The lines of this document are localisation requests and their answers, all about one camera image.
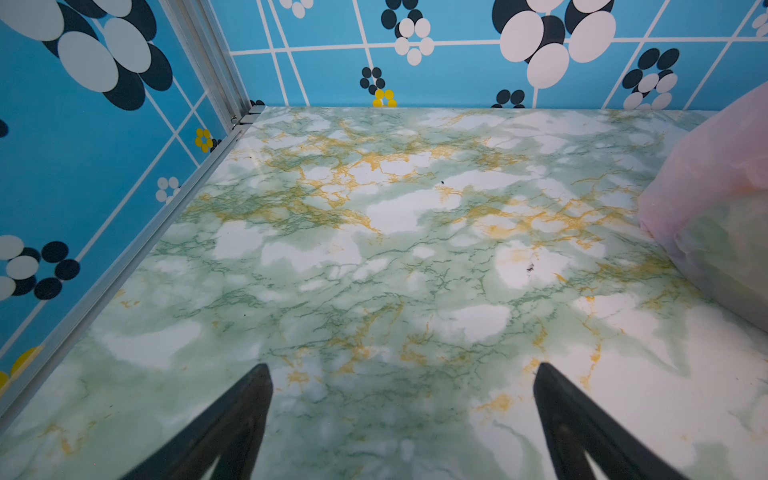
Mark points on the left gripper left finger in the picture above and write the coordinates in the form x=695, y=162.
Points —
x=224, y=439

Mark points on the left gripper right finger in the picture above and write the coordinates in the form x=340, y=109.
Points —
x=578, y=432

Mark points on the pink plastic bag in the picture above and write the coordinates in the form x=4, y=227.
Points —
x=707, y=207

